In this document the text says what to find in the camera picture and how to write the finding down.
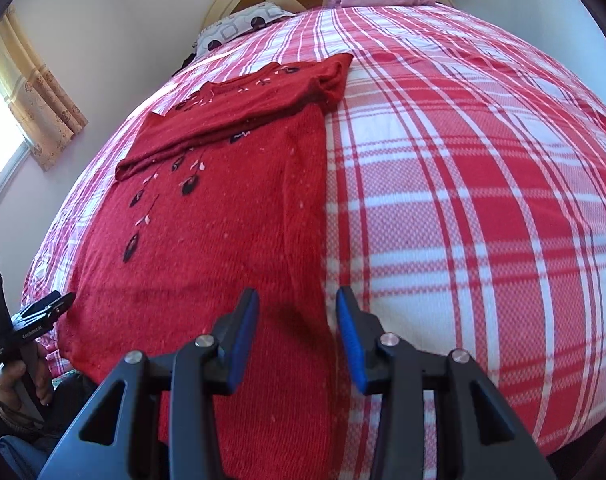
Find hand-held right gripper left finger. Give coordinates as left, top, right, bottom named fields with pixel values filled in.
left=35, top=287, right=261, bottom=480

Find yellow floral curtain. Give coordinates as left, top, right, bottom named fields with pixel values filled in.
left=0, top=7, right=88, bottom=172

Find grey patterned pillow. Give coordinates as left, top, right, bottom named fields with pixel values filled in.
left=195, top=2, right=296, bottom=56

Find red knit sweater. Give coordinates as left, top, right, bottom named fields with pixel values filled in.
left=58, top=53, right=354, bottom=480

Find person's dark trousers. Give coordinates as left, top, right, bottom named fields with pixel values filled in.
left=0, top=372, right=101, bottom=480

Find person's left hand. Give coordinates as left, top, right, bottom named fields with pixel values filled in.
left=0, top=344, right=55, bottom=423

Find red plaid bedspread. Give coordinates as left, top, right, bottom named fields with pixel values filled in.
left=20, top=4, right=606, bottom=461

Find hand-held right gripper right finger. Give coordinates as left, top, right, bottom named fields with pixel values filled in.
left=335, top=286, right=558, bottom=480

